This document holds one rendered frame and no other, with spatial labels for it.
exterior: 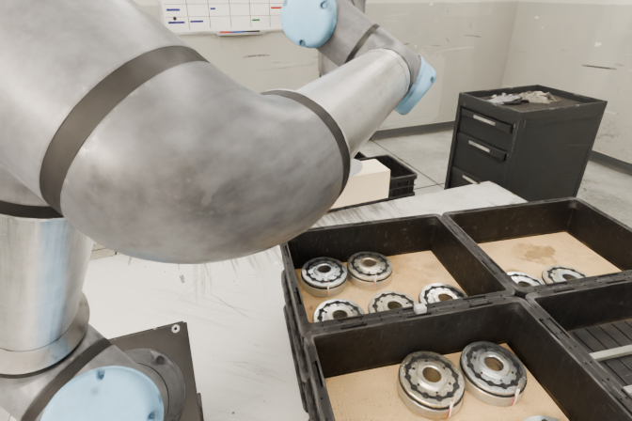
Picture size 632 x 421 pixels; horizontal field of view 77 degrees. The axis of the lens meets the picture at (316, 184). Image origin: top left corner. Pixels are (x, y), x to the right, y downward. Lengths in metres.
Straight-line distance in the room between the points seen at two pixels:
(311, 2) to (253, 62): 3.09
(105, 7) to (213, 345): 0.85
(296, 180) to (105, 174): 0.09
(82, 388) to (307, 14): 0.50
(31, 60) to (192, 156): 0.08
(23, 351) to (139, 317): 0.60
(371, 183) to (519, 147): 1.54
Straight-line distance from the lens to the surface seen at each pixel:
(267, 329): 1.00
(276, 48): 3.65
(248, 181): 0.19
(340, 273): 0.90
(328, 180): 0.24
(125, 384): 0.54
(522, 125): 2.19
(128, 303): 1.16
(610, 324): 1.01
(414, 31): 4.24
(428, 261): 1.02
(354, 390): 0.74
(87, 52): 0.21
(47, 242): 0.35
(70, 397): 0.55
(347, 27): 0.55
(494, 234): 1.13
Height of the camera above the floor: 1.42
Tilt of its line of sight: 26 degrees down
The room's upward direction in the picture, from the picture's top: straight up
